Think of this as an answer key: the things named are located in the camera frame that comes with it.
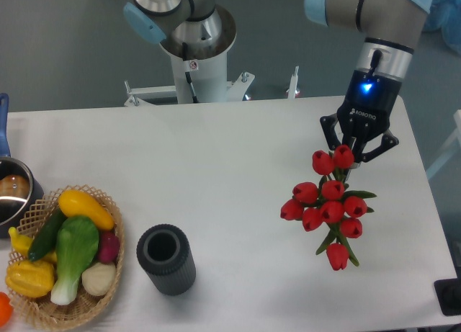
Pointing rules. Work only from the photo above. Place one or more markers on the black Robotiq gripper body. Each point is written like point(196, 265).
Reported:
point(365, 113)

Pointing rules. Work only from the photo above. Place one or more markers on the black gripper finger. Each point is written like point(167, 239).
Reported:
point(328, 125)
point(387, 141)

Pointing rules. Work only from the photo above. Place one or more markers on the red tulip bouquet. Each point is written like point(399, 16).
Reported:
point(332, 203)

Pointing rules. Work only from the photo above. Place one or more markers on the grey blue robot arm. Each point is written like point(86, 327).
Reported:
point(392, 27)

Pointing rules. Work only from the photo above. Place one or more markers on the dark grey ribbed vase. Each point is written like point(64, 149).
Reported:
point(164, 254)

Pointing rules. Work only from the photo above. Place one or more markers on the blue plastic cover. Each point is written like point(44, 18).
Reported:
point(444, 17)

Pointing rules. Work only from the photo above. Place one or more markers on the black device at table edge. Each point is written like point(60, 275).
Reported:
point(448, 295)

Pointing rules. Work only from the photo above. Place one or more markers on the purple red radish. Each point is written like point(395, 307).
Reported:
point(109, 246)

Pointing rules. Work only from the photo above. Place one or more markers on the yellow squash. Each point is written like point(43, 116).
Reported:
point(75, 203)

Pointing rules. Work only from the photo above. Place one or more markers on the green bok choy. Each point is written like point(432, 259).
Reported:
point(76, 246)

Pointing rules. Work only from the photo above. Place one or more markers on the white garlic bulb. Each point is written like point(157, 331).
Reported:
point(98, 278)

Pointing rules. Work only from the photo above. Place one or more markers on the green cucumber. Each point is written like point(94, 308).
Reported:
point(46, 238)

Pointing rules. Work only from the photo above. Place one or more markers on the yellow banana pepper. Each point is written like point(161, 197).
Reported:
point(21, 244)

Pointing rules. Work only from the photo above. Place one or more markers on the yellow bell pepper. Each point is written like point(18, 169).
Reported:
point(30, 279)

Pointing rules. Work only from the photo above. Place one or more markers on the woven wicker basket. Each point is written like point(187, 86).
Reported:
point(41, 313)

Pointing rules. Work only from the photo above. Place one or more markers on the orange fruit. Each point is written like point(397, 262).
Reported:
point(6, 309)

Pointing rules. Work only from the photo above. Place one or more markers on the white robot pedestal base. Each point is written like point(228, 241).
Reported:
point(198, 52)

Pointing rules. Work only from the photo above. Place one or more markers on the blue handled steel pot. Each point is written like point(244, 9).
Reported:
point(19, 188)

